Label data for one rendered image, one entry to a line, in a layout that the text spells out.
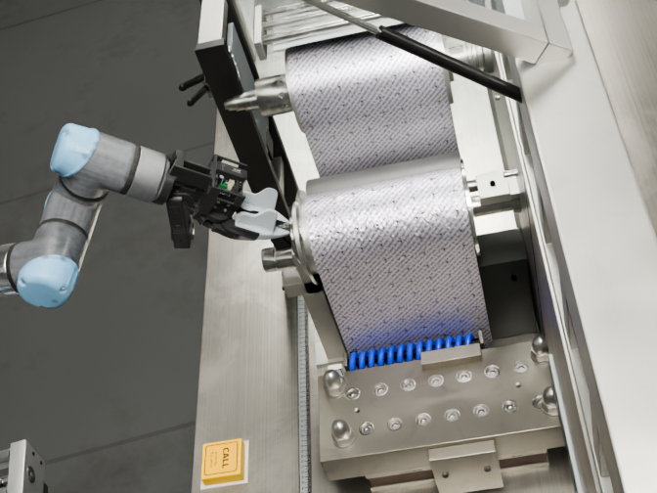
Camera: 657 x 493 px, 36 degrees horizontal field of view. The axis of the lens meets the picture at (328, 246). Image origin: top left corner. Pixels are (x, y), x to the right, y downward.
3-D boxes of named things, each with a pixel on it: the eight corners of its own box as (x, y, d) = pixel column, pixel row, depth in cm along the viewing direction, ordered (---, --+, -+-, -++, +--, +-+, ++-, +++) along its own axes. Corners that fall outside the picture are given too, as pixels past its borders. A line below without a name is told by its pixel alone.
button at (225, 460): (206, 450, 178) (202, 443, 176) (245, 444, 177) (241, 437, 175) (204, 486, 173) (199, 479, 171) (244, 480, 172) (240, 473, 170)
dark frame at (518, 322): (350, 332, 188) (325, 261, 173) (530, 301, 183) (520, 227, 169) (352, 365, 183) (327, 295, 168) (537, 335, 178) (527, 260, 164)
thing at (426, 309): (352, 362, 171) (327, 293, 158) (492, 339, 168) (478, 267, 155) (352, 364, 171) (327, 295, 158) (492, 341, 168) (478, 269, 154)
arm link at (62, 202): (26, 247, 151) (46, 203, 143) (48, 193, 158) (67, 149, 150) (78, 266, 153) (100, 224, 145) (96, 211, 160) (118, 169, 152)
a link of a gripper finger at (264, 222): (301, 227, 152) (244, 205, 149) (284, 251, 155) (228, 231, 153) (302, 212, 154) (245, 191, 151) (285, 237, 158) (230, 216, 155)
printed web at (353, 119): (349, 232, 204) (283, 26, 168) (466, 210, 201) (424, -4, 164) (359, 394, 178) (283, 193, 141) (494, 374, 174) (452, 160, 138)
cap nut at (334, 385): (325, 380, 166) (318, 364, 163) (346, 377, 165) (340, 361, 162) (325, 399, 163) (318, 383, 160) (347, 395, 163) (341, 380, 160)
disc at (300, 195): (311, 206, 166) (290, 176, 152) (314, 205, 166) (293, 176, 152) (323, 293, 162) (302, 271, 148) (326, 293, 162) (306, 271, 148)
